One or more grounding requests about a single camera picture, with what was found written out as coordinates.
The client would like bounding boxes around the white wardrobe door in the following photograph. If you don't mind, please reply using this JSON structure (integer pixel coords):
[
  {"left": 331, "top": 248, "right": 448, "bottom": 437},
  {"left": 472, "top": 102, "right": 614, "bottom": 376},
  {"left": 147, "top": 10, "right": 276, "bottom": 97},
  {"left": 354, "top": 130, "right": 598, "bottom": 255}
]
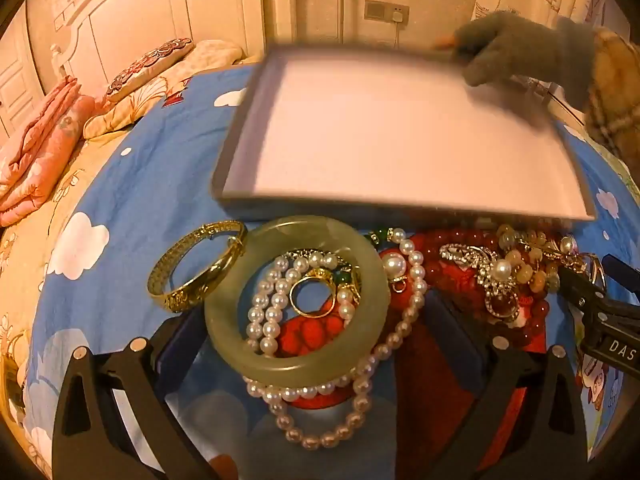
[{"left": 0, "top": 12, "right": 32, "bottom": 136}]

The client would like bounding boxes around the green jade bangle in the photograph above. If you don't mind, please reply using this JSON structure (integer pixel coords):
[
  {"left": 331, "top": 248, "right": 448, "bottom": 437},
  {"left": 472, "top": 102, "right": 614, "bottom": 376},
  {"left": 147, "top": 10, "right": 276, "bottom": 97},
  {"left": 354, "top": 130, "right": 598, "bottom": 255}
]
[{"left": 203, "top": 215, "right": 391, "bottom": 382}]

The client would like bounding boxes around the blue cloud print blanket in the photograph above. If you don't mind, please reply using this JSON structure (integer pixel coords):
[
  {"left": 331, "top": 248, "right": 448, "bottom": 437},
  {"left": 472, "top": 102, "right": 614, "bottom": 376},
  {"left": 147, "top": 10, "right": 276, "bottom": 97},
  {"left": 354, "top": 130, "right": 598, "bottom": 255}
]
[{"left": 25, "top": 67, "right": 636, "bottom": 480}]

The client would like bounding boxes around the dark red bead bracelet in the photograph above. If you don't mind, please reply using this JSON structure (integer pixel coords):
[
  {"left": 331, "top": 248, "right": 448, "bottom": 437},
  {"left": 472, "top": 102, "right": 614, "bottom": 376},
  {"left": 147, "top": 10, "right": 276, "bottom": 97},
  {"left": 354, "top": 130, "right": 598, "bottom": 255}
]
[{"left": 420, "top": 227, "right": 553, "bottom": 346}]

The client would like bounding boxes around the white jewelry tray box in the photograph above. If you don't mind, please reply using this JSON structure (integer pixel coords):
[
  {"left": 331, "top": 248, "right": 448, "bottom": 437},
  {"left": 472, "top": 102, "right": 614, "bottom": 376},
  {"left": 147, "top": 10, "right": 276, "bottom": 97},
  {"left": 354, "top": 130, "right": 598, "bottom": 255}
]
[{"left": 210, "top": 42, "right": 597, "bottom": 222}]

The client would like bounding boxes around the yellow bead bracelet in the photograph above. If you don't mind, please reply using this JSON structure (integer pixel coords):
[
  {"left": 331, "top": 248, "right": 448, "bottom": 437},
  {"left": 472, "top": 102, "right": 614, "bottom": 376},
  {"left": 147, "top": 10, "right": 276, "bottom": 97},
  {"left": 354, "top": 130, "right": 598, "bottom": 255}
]
[{"left": 496, "top": 224, "right": 576, "bottom": 295}]

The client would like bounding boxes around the gold hoop ornament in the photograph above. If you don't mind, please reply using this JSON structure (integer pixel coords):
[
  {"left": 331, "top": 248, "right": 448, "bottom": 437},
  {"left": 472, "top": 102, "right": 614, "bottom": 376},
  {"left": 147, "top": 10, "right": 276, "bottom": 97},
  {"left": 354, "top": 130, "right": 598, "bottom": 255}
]
[{"left": 550, "top": 240, "right": 608, "bottom": 293}]

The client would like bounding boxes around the red knotted cord bracelet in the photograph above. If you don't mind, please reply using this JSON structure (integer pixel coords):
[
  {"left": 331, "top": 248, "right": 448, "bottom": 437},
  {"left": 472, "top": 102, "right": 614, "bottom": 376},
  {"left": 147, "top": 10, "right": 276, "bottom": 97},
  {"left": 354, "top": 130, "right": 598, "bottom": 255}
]
[{"left": 275, "top": 305, "right": 353, "bottom": 411}]

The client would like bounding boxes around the cream floral pillow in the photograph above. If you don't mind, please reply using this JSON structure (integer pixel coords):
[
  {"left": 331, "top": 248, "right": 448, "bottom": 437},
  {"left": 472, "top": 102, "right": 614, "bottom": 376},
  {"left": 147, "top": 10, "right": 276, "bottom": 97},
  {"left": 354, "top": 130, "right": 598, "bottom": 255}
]
[{"left": 82, "top": 41, "right": 247, "bottom": 139}]

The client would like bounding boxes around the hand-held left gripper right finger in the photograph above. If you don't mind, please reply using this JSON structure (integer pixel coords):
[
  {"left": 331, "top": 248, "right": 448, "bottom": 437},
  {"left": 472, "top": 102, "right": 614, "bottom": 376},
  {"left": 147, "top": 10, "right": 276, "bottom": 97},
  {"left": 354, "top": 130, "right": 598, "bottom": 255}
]
[{"left": 425, "top": 287, "right": 592, "bottom": 480}]

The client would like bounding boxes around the gold chain with green stones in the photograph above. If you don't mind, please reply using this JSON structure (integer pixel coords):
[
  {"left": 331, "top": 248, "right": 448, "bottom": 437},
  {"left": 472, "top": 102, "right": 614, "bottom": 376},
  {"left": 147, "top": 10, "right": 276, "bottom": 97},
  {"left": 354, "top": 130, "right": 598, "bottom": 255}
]
[{"left": 285, "top": 229, "right": 390, "bottom": 311}]

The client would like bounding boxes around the rhinestone pearl brooch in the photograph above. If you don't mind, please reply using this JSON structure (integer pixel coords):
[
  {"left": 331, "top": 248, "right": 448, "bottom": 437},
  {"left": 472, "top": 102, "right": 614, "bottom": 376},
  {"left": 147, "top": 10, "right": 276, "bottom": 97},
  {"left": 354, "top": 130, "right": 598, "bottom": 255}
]
[{"left": 439, "top": 242, "right": 522, "bottom": 319}]

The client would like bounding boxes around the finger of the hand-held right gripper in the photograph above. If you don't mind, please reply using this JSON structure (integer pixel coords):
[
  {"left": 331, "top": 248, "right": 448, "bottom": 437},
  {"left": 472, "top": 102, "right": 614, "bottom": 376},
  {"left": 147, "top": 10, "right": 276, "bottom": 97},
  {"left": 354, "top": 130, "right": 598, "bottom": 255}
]
[
  {"left": 556, "top": 265, "right": 640, "bottom": 362},
  {"left": 601, "top": 254, "right": 640, "bottom": 307}
]

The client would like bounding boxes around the gold ring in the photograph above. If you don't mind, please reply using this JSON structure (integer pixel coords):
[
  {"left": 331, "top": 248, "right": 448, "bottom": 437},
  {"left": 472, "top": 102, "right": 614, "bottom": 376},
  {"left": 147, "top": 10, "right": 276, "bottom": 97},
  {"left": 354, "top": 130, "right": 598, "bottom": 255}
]
[{"left": 288, "top": 266, "right": 342, "bottom": 317}]

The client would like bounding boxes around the gold bangle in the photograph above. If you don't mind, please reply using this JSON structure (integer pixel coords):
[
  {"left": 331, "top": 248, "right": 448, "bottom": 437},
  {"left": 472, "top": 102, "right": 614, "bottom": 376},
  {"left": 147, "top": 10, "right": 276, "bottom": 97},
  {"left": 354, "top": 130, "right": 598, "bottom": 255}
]
[{"left": 146, "top": 220, "right": 248, "bottom": 315}]

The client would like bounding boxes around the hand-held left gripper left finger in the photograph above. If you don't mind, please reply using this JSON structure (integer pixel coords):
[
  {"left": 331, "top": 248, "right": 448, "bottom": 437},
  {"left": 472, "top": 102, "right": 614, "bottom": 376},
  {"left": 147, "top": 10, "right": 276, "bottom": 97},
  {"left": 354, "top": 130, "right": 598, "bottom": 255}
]
[{"left": 52, "top": 305, "right": 221, "bottom": 480}]

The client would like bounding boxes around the yellow floral quilt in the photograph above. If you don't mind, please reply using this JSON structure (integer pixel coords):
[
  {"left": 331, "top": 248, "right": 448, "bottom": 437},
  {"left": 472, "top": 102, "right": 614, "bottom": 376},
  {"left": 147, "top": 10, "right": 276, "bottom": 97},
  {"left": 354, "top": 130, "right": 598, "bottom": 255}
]
[{"left": 0, "top": 135, "right": 128, "bottom": 463}]

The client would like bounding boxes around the white pearl necklace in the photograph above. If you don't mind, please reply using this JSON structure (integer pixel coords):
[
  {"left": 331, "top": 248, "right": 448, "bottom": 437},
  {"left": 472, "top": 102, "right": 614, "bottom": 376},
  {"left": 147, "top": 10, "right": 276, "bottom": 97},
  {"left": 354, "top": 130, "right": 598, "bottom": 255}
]
[{"left": 242, "top": 227, "right": 429, "bottom": 451}]

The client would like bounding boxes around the grey wall socket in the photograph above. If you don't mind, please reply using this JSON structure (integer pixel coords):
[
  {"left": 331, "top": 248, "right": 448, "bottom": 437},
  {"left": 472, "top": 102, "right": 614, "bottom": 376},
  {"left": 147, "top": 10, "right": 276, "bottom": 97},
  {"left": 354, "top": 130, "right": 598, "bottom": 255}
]
[{"left": 364, "top": 0, "right": 412, "bottom": 24}]

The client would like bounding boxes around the white bed headboard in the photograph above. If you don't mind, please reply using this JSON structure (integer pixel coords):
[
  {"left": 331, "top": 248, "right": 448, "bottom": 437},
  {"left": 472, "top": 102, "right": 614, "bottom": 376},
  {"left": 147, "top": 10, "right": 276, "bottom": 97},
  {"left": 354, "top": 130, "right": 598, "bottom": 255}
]
[{"left": 25, "top": 0, "right": 267, "bottom": 92}]

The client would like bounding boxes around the embroidered dark pillow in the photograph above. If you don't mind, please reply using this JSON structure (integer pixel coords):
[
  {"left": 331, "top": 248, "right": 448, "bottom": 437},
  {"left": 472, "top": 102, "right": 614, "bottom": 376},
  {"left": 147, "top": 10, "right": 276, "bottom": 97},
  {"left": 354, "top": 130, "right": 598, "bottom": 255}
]
[{"left": 103, "top": 37, "right": 196, "bottom": 103}]

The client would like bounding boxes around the pink folded quilt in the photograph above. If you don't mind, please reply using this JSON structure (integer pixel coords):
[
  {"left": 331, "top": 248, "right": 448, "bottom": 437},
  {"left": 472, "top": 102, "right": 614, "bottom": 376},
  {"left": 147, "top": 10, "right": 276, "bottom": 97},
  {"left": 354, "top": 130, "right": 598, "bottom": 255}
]
[{"left": 0, "top": 76, "right": 108, "bottom": 228}]

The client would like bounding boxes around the person's right hand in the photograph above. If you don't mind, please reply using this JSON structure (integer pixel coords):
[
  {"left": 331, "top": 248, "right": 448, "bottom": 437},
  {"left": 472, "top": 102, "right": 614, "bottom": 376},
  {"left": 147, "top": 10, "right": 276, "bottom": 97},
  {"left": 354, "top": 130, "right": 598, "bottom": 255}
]
[{"left": 432, "top": 9, "right": 597, "bottom": 112}]

